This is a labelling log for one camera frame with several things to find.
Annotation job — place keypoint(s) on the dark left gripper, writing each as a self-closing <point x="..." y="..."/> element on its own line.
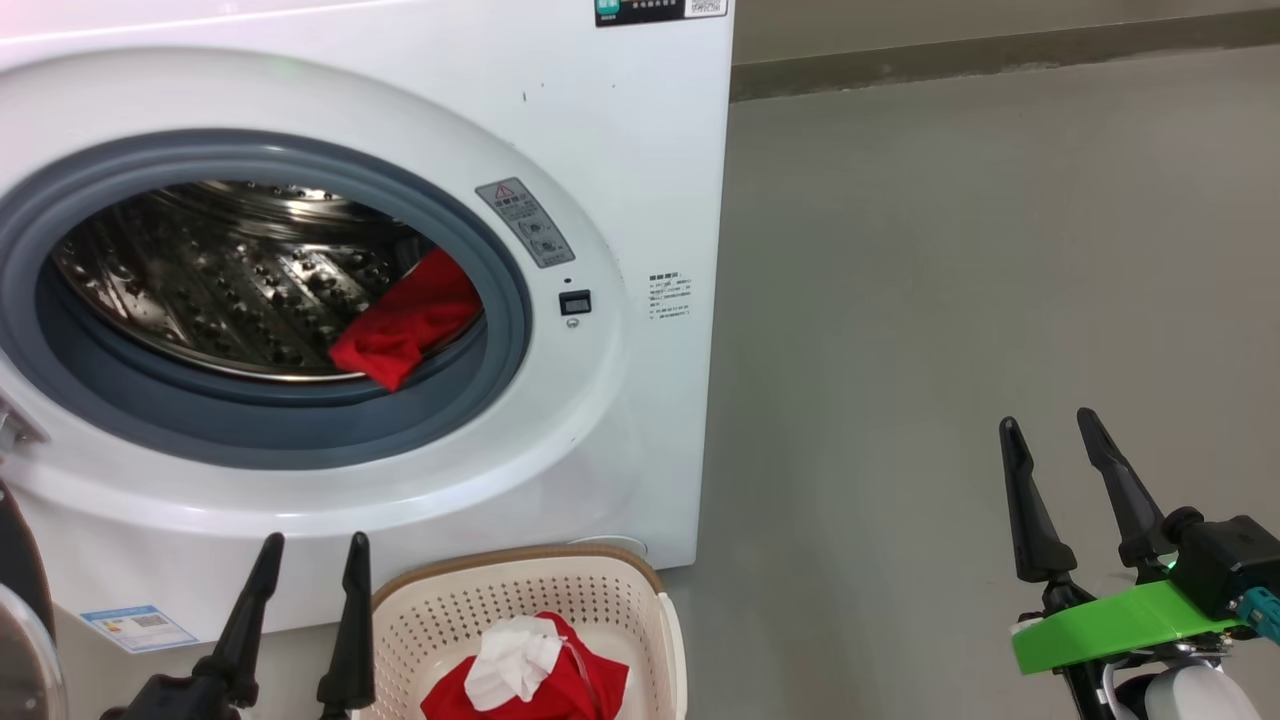
<point x="170" y="700"/>

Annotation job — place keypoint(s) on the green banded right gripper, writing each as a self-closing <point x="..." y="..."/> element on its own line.
<point x="1110" y="625"/>

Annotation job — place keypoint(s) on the grey round glass machine door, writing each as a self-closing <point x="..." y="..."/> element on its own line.
<point x="25" y="650"/>

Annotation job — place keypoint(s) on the red garment with white part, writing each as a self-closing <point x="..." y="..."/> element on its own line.
<point x="580" y="690"/>

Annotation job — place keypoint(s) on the plain red garment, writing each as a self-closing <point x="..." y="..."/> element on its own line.
<point x="410" y="320"/>

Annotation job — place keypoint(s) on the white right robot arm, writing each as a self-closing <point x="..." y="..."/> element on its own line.
<point x="1190" y="695"/>

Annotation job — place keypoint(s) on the beige perforated laundry basket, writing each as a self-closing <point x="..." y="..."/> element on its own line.
<point x="450" y="610"/>

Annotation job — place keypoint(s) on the black door latch socket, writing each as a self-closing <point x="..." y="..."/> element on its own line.
<point x="575" y="302"/>

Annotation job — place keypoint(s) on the white front-load washing machine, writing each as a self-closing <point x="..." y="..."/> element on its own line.
<point x="620" y="150"/>

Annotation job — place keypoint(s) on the blue energy label sticker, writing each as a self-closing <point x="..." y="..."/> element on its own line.
<point x="140" y="628"/>

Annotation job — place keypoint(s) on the grey warning sticker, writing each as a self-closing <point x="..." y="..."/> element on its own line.
<point x="525" y="225"/>

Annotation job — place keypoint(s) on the black product label sticker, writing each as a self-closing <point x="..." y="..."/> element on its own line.
<point x="660" y="10"/>

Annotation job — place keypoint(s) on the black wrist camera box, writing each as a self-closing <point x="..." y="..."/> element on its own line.
<point x="1230" y="560"/>

